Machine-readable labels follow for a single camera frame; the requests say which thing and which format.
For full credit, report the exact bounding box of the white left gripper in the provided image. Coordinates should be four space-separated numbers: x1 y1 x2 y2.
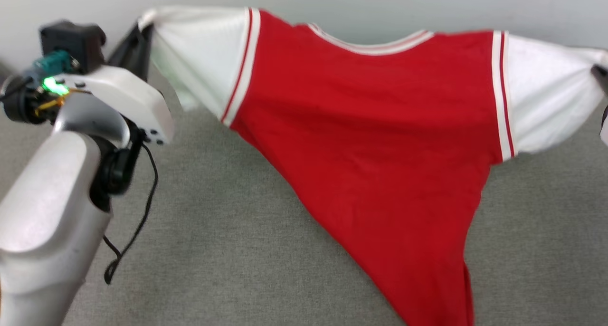
61 24 175 146

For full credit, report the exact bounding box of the teal left camera connector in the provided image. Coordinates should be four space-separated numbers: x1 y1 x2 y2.
31 50 80 77

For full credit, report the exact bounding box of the red white sports jersey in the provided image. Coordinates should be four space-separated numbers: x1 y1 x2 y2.
137 5 608 326

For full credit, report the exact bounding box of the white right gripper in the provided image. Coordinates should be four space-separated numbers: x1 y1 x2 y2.
591 65 608 147

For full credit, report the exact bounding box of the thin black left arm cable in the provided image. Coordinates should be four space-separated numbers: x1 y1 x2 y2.
103 144 159 285

